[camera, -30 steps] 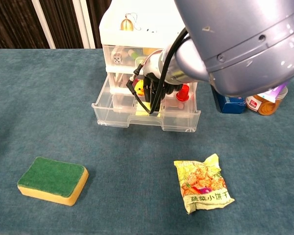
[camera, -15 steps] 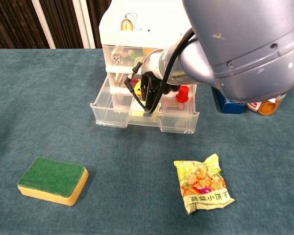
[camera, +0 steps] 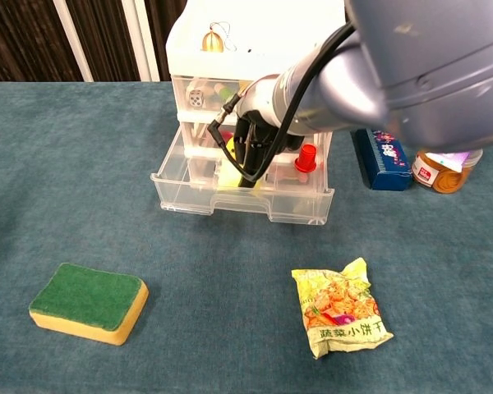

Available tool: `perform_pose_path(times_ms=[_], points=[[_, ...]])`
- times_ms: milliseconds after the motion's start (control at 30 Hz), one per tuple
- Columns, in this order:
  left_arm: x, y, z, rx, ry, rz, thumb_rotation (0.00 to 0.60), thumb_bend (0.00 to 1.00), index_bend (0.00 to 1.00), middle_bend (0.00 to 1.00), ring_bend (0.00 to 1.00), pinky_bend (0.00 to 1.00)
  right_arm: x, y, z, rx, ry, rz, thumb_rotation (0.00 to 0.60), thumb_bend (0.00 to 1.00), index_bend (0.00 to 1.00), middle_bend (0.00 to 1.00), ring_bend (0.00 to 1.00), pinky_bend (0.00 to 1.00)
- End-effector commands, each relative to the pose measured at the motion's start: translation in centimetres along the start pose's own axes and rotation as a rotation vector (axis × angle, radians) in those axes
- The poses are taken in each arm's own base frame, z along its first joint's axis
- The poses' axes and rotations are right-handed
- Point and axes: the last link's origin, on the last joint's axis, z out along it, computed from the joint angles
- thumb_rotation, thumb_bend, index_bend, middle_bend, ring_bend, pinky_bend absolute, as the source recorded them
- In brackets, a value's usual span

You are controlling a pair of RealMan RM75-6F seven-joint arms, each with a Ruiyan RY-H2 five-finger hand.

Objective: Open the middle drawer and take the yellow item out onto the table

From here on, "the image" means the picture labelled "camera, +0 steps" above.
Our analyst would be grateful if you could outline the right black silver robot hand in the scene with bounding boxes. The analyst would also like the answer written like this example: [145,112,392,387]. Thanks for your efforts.
[233,80,303,189]

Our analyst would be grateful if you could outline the small yellow packet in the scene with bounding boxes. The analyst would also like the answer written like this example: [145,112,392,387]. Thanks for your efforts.
[217,167,264,194]

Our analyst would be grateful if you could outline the clear drawer with chick toy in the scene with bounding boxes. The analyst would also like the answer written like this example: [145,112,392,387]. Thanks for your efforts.
[150,126,336,226]

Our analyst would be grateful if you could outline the clear drawer with dice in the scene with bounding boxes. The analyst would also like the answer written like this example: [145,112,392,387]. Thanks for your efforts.
[171,76,280,122]

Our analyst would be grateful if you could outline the white plastic drawer unit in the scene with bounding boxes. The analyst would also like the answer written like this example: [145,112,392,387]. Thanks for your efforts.
[165,0,350,186]

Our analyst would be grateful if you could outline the green white cylinder toy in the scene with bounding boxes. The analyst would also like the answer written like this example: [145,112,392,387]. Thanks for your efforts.
[213,83,237,103]

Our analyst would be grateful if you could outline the red cup toy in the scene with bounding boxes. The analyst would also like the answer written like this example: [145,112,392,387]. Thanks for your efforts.
[294,143,317,173]

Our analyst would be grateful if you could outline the blue tablecloth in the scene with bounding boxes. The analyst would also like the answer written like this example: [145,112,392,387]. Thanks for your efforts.
[0,80,493,394]

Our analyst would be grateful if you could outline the dark blue carton box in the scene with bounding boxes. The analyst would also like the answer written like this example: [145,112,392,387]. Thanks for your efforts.
[350,128,413,191]

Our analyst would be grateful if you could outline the yellow green snack packet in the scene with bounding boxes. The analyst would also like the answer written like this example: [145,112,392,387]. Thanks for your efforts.
[291,257,394,360]

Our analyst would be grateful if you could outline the clear jar amber contents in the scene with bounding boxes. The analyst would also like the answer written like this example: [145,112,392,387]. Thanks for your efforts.
[411,148,484,195]

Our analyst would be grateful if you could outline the green yellow sponge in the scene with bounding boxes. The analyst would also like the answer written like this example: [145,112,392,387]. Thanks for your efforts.
[28,262,150,346]

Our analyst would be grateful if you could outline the dark brown curtain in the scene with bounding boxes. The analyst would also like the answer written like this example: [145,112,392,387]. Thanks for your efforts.
[0,0,354,83]

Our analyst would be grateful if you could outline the gold bell with string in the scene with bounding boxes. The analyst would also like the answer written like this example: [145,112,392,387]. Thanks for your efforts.
[200,21,237,53]

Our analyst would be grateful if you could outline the white post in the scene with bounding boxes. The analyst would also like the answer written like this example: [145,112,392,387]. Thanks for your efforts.
[52,0,94,83]
[121,0,161,82]

